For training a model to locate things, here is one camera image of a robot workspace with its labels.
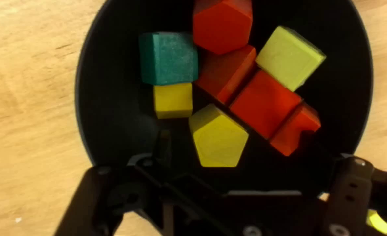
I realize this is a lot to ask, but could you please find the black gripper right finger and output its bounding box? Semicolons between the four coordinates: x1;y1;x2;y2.
321;156;387;236

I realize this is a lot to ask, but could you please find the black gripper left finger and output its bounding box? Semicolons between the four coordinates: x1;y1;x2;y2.
54;161;172;236

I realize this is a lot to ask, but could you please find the yellow pentagon block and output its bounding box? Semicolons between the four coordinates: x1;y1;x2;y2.
187;102;250;169

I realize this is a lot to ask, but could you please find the red hexagonal block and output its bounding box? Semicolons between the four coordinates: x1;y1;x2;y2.
191;0;254;56

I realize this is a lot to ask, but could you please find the black bowl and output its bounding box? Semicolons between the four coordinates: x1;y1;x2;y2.
73;0;375;185

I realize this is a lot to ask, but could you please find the orange-red notched block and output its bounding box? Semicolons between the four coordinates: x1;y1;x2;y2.
269;102;323;157

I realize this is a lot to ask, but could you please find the red wooden block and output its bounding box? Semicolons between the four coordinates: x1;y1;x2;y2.
195;43;258;105
228;69;304;141

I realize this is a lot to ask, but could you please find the small yellow cube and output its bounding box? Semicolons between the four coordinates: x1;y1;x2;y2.
152;81;194;121

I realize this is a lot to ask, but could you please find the pale yellow cube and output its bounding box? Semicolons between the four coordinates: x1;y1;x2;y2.
254;25;328;93

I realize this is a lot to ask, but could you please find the teal wooden block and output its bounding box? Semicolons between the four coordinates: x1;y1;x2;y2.
138;31;199;86

